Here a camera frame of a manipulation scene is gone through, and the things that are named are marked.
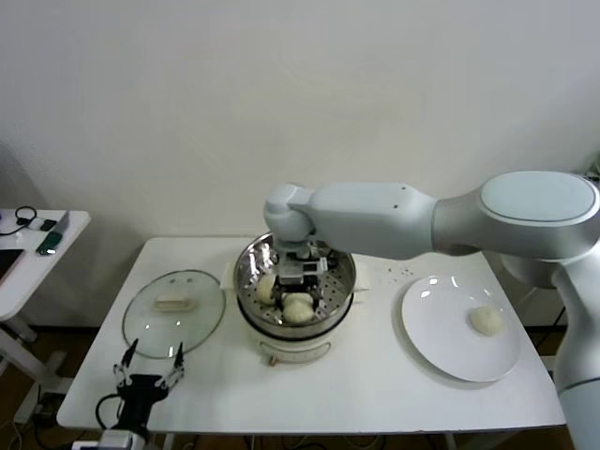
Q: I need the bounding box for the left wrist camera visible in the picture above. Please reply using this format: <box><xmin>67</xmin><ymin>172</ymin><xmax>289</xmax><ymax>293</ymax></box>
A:
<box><xmin>69</xmin><ymin>429</ymin><xmax>144</xmax><ymax>450</ymax></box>

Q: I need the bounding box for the dark phone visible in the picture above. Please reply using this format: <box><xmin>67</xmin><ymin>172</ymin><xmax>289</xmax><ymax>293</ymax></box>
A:
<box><xmin>0</xmin><ymin>248</ymin><xmax>26</xmax><ymax>288</ymax></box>

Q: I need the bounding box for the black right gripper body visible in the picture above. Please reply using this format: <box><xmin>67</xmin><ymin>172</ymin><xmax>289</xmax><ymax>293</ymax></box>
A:
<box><xmin>278</xmin><ymin>278</ymin><xmax>325</xmax><ymax>296</ymax></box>

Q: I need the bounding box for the white side table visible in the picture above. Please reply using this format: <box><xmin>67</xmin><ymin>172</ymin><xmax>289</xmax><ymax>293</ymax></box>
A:
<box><xmin>0</xmin><ymin>209</ymin><xmax>93</xmax><ymax>426</ymax></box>

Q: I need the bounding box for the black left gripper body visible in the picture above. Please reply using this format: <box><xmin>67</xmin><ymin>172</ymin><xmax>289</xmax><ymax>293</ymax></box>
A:
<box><xmin>115</xmin><ymin>374</ymin><xmax>170</xmax><ymax>426</ymax></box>

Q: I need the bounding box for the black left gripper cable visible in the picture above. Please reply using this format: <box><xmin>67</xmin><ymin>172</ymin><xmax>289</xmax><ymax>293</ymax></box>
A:
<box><xmin>96</xmin><ymin>394</ymin><xmax>124</xmax><ymax>430</ymax></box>

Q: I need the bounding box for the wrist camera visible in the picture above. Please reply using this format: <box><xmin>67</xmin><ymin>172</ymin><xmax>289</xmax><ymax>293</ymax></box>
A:
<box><xmin>279</xmin><ymin>255</ymin><xmax>328</xmax><ymax>286</ymax></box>
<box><xmin>69</xmin><ymin>429</ymin><xmax>144</xmax><ymax>450</ymax></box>

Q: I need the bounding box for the black looped cable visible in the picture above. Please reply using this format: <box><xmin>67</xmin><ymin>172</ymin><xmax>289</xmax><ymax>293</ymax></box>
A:
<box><xmin>0</xmin><ymin>206</ymin><xmax>38</xmax><ymax>237</ymax></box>

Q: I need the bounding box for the glass lid with cream handle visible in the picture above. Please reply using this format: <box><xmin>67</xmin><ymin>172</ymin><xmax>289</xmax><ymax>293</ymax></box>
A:
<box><xmin>122</xmin><ymin>269</ymin><xmax>227</xmax><ymax>361</ymax></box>

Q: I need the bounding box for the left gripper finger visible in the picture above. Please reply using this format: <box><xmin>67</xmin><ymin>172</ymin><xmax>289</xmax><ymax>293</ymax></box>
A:
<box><xmin>112</xmin><ymin>338</ymin><xmax>141</xmax><ymax>385</ymax></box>
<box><xmin>157</xmin><ymin>342</ymin><xmax>186</xmax><ymax>393</ymax></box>

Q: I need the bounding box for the white steamed baozi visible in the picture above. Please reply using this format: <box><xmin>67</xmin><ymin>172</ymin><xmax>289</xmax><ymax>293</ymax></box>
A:
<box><xmin>282</xmin><ymin>292</ymin><xmax>314</xmax><ymax>325</ymax></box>
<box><xmin>255</xmin><ymin>274</ymin><xmax>278</xmax><ymax>305</ymax></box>
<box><xmin>468</xmin><ymin>305</ymin><xmax>504</xmax><ymax>337</ymax></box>

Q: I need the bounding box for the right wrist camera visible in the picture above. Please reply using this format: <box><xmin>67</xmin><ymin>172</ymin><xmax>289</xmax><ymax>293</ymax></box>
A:
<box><xmin>279</xmin><ymin>255</ymin><xmax>328</xmax><ymax>286</ymax></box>

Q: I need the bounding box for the steel steamer pot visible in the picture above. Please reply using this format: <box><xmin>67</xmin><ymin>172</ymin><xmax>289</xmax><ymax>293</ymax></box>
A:
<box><xmin>219</xmin><ymin>262</ymin><xmax>372</xmax><ymax>368</ymax></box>

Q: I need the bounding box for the green-handled grey tool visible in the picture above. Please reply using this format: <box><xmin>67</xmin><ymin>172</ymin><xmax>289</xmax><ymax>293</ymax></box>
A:
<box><xmin>37</xmin><ymin>210</ymin><xmax>71</xmax><ymax>258</ymax></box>

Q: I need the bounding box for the white round plate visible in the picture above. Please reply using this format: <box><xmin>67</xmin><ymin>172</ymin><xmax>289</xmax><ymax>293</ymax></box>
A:
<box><xmin>400</xmin><ymin>275</ymin><xmax>522</xmax><ymax>383</ymax></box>

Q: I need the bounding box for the steel perforated steamer basket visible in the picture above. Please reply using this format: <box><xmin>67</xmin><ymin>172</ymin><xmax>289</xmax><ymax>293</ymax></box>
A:
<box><xmin>232</xmin><ymin>232</ymin><xmax>357</xmax><ymax>339</ymax></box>

